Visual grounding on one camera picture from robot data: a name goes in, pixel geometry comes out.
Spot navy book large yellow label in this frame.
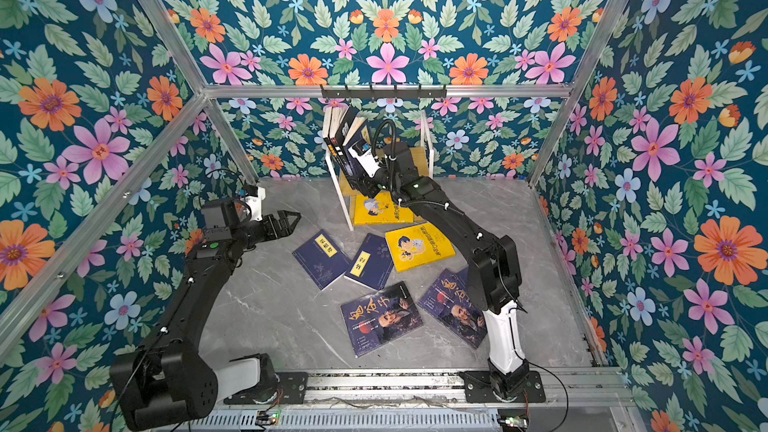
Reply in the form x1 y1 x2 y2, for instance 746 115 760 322
344 233 394 290

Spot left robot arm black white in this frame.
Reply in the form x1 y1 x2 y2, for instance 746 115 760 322
110 204 301 431

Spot yellow book on lower shelf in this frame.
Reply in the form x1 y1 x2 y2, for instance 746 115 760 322
351 191 415 226

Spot aluminium frame corner post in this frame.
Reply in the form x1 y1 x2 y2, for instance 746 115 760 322
138 0 258 185
528 0 629 189

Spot grey hook rail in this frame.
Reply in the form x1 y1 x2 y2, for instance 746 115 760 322
320 85 448 100

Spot black book red spine text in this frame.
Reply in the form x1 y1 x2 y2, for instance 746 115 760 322
322 107 339 158

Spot white metal wooden book shelf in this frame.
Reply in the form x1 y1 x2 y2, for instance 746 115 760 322
323 109 436 232

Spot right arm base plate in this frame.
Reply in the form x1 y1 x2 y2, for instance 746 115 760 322
459 371 546 404

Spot aluminium frame corner post left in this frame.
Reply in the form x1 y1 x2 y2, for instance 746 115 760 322
138 0 258 185

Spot purple book orange calligraphy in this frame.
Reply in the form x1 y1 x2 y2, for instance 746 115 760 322
340 281 424 357

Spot navy book Sunzi label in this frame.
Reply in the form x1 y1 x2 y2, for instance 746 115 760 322
342 116 380 181

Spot yellow book on table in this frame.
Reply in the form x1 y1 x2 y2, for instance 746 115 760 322
385 222 456 273

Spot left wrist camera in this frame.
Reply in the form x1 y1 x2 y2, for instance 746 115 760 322
201 184 266 235

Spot aluminium front rail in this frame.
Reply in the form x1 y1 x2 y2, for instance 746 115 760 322
134 367 634 409

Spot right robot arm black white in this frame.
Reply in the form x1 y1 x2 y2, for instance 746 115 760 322
354 144 530 401

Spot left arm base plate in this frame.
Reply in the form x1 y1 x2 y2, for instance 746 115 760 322
224 372 309 406

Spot black Murphy's law book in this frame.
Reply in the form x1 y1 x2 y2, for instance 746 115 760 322
332 106 359 190

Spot aluminium frame horizontal back bar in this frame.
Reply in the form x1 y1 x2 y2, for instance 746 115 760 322
204 84 573 100

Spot aluminium frame left diagonal bar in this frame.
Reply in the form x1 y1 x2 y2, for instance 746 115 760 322
1 93 206 362

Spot aluminium frame corner post right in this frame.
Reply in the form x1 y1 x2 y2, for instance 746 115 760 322
528 0 629 189

